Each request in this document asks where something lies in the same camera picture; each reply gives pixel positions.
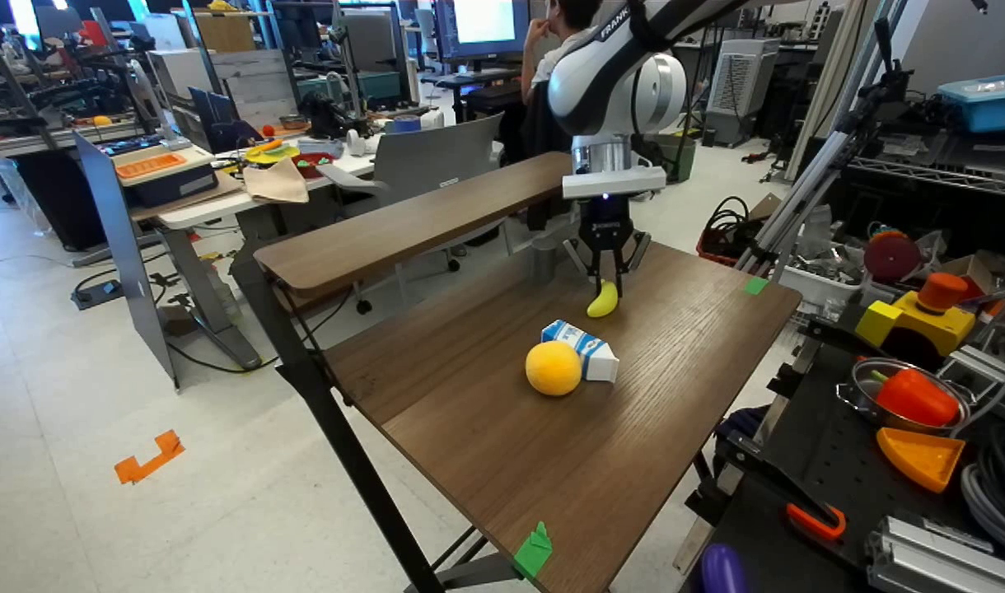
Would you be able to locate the blue white milk carton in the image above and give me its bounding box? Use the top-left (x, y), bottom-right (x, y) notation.
top-left (540, 319), bottom-right (620, 383)

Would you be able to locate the robot arm white blue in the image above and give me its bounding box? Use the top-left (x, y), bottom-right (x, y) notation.
top-left (548, 0), bottom-right (743, 285)

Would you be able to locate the aluminium extrusion rail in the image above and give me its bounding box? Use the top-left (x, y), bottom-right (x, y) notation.
top-left (868, 516), bottom-right (1005, 593)

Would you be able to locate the yellow banana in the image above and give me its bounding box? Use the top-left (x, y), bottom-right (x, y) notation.
top-left (583, 279), bottom-right (620, 319)

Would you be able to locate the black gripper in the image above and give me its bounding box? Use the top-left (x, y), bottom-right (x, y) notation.
top-left (579, 195), bottom-right (634, 296)

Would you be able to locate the coiled black cable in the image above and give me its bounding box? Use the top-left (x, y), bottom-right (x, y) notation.
top-left (954, 420), bottom-right (1005, 564)

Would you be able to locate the computer monitor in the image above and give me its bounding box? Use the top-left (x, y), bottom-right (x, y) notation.
top-left (435, 0), bottom-right (531, 63)

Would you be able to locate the orange black clamp left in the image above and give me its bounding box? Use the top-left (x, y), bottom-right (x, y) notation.
top-left (721, 432), bottom-right (847, 545)

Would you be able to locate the raised wooden shelf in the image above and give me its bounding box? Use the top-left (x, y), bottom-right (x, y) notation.
top-left (254, 150), bottom-right (571, 293)

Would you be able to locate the yellow green block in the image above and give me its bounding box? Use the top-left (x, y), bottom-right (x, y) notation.
top-left (854, 298), bottom-right (903, 348)

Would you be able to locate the orange wedge slice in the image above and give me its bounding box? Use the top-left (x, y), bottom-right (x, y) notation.
top-left (875, 429), bottom-right (964, 494)

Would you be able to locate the orange floor marker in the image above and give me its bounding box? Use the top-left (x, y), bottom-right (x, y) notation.
top-left (115, 429), bottom-right (185, 485)

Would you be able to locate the green tape marker right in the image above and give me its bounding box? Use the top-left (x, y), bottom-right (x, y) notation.
top-left (513, 520), bottom-right (553, 577)

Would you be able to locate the yellow emergency stop box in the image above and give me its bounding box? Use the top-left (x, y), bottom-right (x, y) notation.
top-left (886, 270), bottom-right (976, 354)

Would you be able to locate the green tape marker left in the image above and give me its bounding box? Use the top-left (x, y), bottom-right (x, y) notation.
top-left (743, 278), bottom-right (768, 296)

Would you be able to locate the purple eggplant toy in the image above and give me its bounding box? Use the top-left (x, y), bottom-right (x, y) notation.
top-left (697, 542), bottom-right (752, 593)

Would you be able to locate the yellow ball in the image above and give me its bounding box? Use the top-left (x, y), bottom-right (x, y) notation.
top-left (524, 342), bottom-right (583, 398)

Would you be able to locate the green tape marker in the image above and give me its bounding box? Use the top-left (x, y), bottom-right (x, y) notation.
top-left (513, 520), bottom-right (553, 577)
top-left (743, 278), bottom-right (768, 296)

